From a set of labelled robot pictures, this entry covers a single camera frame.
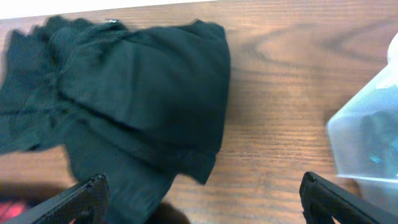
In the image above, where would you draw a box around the large black garment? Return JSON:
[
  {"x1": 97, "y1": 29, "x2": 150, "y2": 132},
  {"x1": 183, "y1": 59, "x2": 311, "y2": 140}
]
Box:
[{"x1": 1, "y1": 16, "x2": 231, "y2": 223}]

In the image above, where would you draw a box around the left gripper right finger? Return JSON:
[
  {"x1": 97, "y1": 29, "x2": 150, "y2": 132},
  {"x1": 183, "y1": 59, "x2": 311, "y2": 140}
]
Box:
[{"x1": 299, "y1": 172, "x2": 397, "y2": 224}]

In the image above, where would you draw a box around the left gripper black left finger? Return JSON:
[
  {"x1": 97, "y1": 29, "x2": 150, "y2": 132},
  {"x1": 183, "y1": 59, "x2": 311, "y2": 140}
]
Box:
[{"x1": 5, "y1": 174, "x2": 109, "y2": 224}]

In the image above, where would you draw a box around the clear plastic storage bin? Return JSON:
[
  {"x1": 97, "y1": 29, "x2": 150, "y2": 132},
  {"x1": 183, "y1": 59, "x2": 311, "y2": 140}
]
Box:
[{"x1": 326, "y1": 37, "x2": 397, "y2": 215}]

